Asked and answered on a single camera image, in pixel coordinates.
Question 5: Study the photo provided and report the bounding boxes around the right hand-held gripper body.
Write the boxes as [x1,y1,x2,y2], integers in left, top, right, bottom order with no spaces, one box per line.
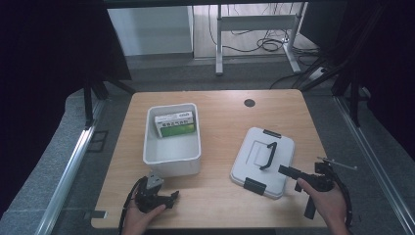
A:
[294,156,358,220]

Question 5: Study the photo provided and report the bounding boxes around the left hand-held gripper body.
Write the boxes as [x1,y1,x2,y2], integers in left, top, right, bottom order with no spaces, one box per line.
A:
[134,171,171,214]

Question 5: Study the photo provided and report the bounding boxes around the white lid with black handle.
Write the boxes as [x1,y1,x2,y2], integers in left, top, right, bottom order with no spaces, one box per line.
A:
[229,126,297,201]

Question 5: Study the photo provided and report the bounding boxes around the person's right hand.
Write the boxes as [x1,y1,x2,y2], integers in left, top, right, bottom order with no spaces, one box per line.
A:
[297,177,348,231]

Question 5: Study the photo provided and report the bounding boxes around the person's left hand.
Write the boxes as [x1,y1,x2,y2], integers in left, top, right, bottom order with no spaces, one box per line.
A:
[121,197,167,235]

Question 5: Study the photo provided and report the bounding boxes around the white plastic storage box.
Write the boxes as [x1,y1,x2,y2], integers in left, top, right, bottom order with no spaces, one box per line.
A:
[142,102,203,179]

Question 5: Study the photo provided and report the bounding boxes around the green and white carton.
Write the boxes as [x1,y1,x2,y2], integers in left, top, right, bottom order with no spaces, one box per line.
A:
[154,111,197,139]

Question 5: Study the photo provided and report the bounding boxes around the dark floor vent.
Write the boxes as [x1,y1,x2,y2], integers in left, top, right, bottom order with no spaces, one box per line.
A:
[86,129,110,154]

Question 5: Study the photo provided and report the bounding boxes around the white power strip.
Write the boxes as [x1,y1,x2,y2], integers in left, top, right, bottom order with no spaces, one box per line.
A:
[306,67,328,82]

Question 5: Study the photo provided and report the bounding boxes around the black metal stand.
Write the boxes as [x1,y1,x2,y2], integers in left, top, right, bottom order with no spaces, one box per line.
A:
[81,72,137,130]
[298,6,388,128]

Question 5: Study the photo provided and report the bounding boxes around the white panel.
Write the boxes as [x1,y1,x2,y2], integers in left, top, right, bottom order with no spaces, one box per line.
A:
[107,5,195,57]

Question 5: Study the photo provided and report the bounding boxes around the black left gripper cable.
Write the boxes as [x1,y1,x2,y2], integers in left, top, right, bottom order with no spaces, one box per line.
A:
[117,175,149,235]

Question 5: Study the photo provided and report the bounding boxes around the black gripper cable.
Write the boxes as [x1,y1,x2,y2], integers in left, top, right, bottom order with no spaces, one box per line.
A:
[332,174,354,229]
[117,175,149,235]

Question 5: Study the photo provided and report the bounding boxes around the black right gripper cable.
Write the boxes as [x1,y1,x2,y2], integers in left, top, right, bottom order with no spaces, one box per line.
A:
[332,174,354,229]

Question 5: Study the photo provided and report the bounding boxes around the aluminium rail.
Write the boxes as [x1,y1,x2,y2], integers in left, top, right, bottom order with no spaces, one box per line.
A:
[33,99,107,235]
[334,94,415,231]

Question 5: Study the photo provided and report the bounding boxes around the black floor cables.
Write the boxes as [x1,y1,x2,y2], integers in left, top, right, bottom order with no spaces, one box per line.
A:
[208,3,322,67]

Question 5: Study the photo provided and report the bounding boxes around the white metal desk frame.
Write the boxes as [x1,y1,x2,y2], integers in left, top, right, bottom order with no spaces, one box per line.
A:
[214,2,309,76]

